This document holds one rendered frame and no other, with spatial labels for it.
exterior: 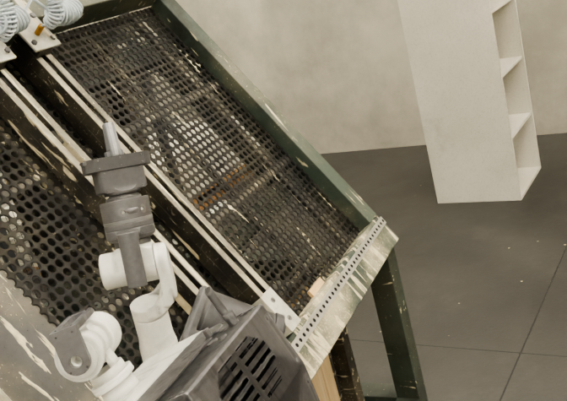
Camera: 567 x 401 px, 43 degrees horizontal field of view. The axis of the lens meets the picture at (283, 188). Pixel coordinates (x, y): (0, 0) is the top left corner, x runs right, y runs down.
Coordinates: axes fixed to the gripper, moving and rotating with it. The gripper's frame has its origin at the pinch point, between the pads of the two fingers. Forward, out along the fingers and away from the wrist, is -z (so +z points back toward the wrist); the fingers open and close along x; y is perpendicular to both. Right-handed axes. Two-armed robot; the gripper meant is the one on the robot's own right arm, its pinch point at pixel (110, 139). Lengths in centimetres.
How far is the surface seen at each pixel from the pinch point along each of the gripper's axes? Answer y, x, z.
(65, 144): 56, -5, -6
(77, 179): 53, -5, 3
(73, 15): 64, -16, -40
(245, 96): 101, -80, -18
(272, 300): 46, -48, 45
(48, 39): 69, -9, -36
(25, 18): 54, -1, -38
